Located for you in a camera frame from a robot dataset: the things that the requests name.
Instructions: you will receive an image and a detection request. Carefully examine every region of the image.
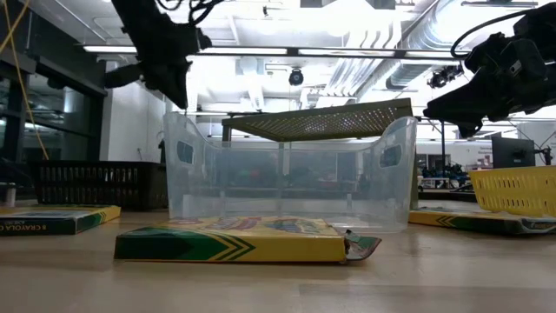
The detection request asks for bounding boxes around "yellow extension cable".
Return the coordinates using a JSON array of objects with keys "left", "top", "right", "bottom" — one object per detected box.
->
[{"left": 0, "top": 0, "right": 50, "bottom": 161}]

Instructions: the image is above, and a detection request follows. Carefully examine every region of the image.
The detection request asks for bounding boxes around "black plastic basket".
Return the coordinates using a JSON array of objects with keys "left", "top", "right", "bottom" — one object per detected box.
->
[{"left": 29, "top": 160, "right": 169, "bottom": 212}]

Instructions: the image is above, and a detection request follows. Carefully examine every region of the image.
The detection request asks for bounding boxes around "yellow green crayon box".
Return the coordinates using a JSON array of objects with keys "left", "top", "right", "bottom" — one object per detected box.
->
[
  {"left": 407, "top": 207, "right": 556, "bottom": 236},
  {"left": 113, "top": 216, "right": 382, "bottom": 264},
  {"left": 0, "top": 203, "right": 122, "bottom": 237}
]

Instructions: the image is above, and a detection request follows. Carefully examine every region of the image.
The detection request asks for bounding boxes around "green perforated metal shelf riser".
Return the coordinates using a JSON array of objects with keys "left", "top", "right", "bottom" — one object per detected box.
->
[{"left": 221, "top": 97, "right": 420, "bottom": 210}]

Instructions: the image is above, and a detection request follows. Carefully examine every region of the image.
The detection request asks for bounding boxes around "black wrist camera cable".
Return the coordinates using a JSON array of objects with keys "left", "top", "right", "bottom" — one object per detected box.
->
[{"left": 449, "top": 7, "right": 538, "bottom": 60}]

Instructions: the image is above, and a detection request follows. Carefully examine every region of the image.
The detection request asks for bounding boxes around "clear plastic bin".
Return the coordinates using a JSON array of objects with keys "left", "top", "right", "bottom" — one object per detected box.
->
[{"left": 162, "top": 111, "right": 419, "bottom": 234}]

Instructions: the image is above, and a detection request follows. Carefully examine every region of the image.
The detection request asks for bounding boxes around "yellow plastic basket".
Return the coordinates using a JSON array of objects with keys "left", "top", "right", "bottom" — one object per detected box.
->
[{"left": 467, "top": 165, "right": 556, "bottom": 218}]

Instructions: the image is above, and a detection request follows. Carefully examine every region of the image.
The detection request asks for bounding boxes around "black computer monitor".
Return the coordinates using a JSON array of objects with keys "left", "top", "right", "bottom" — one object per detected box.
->
[{"left": 491, "top": 137, "right": 536, "bottom": 170}]

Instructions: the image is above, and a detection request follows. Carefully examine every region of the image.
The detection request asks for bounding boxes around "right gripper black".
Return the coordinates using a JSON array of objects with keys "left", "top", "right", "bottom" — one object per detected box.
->
[{"left": 423, "top": 32, "right": 556, "bottom": 139}]

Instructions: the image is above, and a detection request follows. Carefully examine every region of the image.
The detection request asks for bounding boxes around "long ceiling light strip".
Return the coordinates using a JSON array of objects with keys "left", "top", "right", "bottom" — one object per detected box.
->
[{"left": 82, "top": 44, "right": 470, "bottom": 60}]

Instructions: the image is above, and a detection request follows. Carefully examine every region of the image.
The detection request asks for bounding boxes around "black ceiling spotlight cluster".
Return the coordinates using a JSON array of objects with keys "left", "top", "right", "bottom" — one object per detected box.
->
[{"left": 427, "top": 63, "right": 465, "bottom": 90}]

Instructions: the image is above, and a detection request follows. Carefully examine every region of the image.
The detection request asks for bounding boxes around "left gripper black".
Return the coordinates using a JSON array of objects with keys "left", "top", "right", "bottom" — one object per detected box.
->
[{"left": 103, "top": 12, "right": 214, "bottom": 110}]

